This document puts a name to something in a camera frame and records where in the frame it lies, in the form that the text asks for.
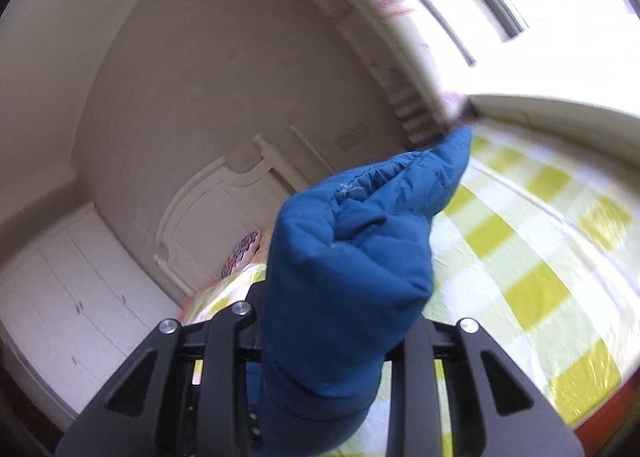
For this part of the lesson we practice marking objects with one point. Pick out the slim white lamp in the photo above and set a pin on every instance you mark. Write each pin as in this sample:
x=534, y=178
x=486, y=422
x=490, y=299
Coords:
x=312, y=152

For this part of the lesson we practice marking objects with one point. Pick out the white window sill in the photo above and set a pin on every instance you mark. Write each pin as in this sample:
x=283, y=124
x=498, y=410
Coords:
x=560, y=109

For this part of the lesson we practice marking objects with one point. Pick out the blue padded jacket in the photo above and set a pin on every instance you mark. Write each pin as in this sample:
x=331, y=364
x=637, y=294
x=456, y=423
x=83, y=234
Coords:
x=345, y=262

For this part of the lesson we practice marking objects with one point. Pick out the white headboard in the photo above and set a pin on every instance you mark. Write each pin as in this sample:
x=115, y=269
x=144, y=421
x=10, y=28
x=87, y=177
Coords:
x=200, y=217

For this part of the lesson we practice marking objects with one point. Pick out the colourful patterned pillow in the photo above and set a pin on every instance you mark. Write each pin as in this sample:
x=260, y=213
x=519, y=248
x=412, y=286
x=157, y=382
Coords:
x=242, y=254

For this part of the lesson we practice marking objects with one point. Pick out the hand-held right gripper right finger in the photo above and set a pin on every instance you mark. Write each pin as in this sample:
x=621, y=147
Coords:
x=420, y=387

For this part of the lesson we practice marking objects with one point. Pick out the beige wall socket plate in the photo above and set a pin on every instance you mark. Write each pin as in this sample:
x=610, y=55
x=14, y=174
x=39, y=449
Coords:
x=351, y=138

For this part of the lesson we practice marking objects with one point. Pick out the striped printed curtain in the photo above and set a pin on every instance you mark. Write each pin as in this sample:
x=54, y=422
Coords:
x=390, y=17

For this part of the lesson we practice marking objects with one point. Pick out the white wardrobe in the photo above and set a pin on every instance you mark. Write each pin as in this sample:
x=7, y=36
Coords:
x=75, y=297

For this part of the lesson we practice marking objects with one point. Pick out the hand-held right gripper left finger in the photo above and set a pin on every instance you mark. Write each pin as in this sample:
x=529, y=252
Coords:
x=225, y=367

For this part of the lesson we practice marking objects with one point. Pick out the red mattress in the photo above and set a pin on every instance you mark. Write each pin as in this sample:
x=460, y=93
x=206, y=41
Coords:
x=615, y=409

